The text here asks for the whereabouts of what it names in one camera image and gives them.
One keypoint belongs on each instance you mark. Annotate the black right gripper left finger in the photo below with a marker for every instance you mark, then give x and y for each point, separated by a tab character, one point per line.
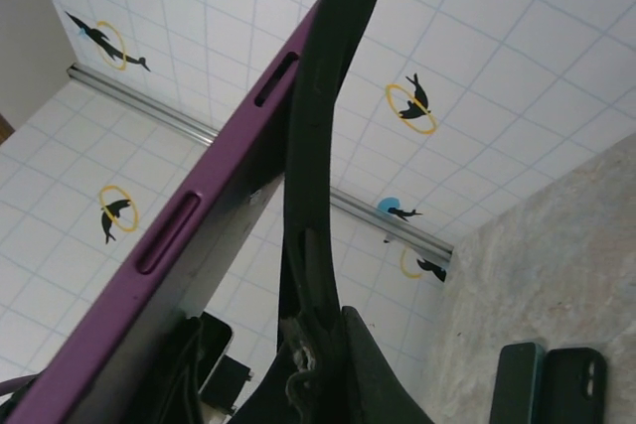
270	404

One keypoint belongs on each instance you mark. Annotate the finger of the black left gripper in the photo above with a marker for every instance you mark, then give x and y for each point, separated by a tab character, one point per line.
186	374

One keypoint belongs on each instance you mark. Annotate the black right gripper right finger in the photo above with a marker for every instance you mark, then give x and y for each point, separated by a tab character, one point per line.
370	384

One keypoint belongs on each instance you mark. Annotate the black smartphone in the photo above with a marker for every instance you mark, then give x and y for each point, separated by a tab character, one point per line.
228	156
517	389

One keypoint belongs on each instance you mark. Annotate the black phone case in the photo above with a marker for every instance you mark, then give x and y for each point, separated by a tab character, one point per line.
318	146
566	394

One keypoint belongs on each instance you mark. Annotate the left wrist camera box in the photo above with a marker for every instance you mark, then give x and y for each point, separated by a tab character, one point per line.
217	337

